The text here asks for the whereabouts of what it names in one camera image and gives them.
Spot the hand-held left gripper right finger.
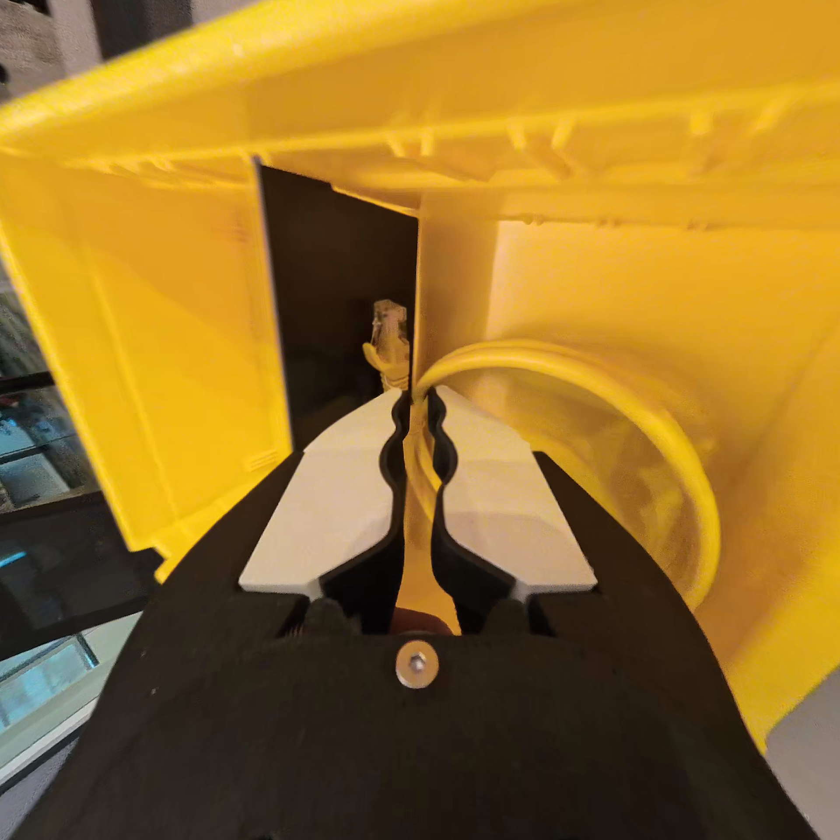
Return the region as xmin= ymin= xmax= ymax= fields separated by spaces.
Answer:
xmin=425 ymin=386 xmax=598 ymax=601

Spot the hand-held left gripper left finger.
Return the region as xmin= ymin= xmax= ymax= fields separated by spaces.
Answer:
xmin=238 ymin=388 xmax=413 ymax=601

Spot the black bin divider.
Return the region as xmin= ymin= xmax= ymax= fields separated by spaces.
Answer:
xmin=258 ymin=163 xmax=421 ymax=454

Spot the yellow plastic bin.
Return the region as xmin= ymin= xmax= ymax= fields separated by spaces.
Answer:
xmin=0 ymin=0 xmax=840 ymax=756

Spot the yellow ethernet cable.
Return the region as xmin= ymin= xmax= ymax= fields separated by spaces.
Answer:
xmin=363 ymin=298 xmax=723 ymax=611

